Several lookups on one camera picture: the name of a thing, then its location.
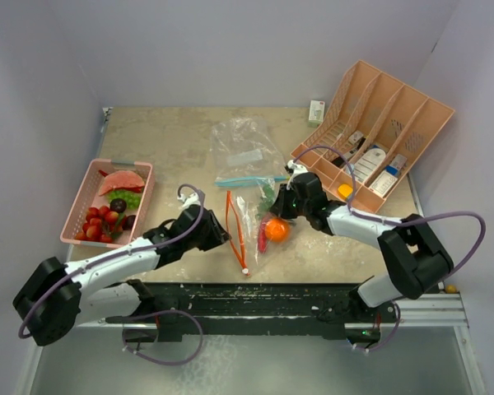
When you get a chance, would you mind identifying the small white green box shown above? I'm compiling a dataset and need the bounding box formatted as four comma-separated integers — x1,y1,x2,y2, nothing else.
308,100,325,127

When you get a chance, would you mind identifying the zip bag with orange watermelon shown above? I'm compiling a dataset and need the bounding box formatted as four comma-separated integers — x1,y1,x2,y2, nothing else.
225,177,295,277

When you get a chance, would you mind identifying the orange desk organizer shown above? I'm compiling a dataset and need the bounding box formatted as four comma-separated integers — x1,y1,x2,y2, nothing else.
291,60,454,212

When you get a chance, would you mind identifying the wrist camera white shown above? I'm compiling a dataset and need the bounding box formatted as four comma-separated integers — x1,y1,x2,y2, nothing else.
285,160,308,184
177,192,201,210

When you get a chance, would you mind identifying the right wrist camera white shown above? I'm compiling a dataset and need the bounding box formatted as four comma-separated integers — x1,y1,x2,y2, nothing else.
285,160,308,184

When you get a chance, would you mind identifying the zip bag with fake fruit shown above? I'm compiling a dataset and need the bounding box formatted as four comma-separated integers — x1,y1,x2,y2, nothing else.
210,117,287,188

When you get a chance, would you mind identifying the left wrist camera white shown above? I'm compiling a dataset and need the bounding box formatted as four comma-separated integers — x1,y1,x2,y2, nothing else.
177,192,201,210

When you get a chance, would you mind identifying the dark purple fake plum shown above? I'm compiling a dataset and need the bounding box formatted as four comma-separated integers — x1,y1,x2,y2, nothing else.
110,197,128,213

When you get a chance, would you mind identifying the orange fake orange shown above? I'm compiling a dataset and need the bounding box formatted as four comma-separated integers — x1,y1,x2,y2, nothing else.
263,217,291,243

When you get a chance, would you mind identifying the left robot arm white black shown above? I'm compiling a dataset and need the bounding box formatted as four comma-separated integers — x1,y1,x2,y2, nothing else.
12,204,230,346

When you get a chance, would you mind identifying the yellow tape measure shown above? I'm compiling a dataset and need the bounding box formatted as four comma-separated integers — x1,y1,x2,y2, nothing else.
337,184,354,201

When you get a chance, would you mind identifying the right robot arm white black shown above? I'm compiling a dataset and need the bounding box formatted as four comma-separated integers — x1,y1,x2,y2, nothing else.
270,172,454,322

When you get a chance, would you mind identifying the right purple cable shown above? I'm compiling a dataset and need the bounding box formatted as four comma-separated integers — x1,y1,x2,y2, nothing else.
290,146,487,289

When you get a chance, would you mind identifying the purple cable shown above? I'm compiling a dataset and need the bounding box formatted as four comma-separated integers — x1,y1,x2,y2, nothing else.
17,184,207,365
290,146,487,289

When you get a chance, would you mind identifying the pink plastic basket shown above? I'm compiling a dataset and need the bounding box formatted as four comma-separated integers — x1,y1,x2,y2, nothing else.
60,159,156,249

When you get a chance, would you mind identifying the red fake chili pepper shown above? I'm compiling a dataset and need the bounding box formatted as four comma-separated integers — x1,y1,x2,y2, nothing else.
97,169,146,194

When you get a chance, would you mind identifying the fake watermelon slice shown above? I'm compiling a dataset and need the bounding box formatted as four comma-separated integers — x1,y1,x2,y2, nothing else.
97,170,146,197

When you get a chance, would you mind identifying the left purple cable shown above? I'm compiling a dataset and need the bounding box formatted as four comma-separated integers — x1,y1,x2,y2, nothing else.
17,184,207,365

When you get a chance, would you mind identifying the white medicine box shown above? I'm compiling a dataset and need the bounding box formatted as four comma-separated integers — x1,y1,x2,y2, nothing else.
369,170,398,198

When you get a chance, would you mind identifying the small yellow ball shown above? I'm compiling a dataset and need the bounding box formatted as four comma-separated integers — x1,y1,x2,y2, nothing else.
445,284,458,294

